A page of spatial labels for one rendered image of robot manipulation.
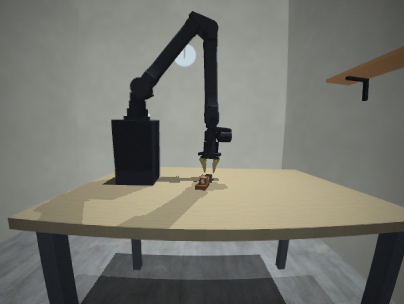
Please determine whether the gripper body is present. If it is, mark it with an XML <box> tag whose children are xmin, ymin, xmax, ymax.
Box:
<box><xmin>198</xmin><ymin>141</ymin><xmax>221</xmax><ymax>160</ymax></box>

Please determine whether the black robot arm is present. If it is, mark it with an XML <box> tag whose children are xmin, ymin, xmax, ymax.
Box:
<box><xmin>124</xmin><ymin>11</ymin><xmax>232</xmax><ymax>153</ymax></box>

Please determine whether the brown open tray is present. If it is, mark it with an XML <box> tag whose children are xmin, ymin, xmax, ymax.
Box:
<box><xmin>195</xmin><ymin>181</ymin><xmax>210</xmax><ymax>191</ymax></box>

